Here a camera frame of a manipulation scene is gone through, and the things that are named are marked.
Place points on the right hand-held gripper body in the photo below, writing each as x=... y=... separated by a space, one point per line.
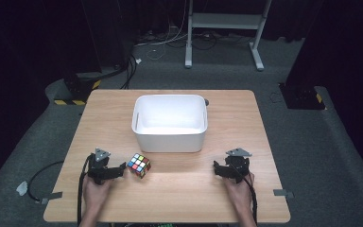
x=238 y=167

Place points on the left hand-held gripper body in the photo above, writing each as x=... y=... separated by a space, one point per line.
x=98 y=168

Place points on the multicoloured puzzle cube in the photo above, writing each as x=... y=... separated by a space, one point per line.
x=139 y=165

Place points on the white plastic bin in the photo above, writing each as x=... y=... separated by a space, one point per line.
x=170 y=126

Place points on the person's left hand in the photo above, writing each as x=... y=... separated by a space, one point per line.
x=96 y=194

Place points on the person's right hand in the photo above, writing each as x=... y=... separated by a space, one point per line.
x=240 y=195

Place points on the wooden table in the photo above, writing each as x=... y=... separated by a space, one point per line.
x=176 y=195

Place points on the grey tape strip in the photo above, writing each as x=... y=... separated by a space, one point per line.
x=51 y=196
x=283 y=193

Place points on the small grey knob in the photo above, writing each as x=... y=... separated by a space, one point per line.
x=206 y=102

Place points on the black base with yellow stripes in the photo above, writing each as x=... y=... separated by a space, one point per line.
x=302 y=97
x=75 y=90

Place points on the grey metal stand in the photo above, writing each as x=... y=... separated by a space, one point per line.
x=227 y=20

